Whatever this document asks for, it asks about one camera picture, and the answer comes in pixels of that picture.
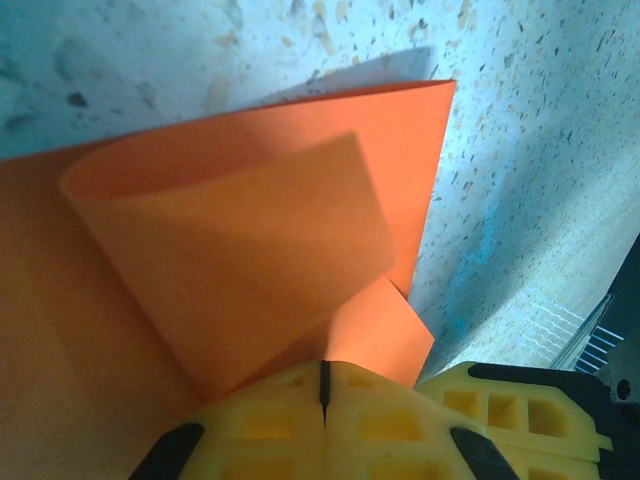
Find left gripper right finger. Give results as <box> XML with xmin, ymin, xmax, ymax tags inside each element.
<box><xmin>322</xmin><ymin>359</ymin><xmax>522</xmax><ymax>480</ymax></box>

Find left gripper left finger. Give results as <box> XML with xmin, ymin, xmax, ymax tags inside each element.
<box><xmin>129</xmin><ymin>359</ymin><xmax>327</xmax><ymax>480</ymax></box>

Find orange paper sheet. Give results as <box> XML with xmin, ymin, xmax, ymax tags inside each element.
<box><xmin>0</xmin><ymin>79</ymin><xmax>459</xmax><ymax>406</ymax></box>

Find slotted grey cable duct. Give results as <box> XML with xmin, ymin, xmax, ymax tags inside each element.
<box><xmin>579</xmin><ymin>324</ymin><xmax>626</xmax><ymax>374</ymax></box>

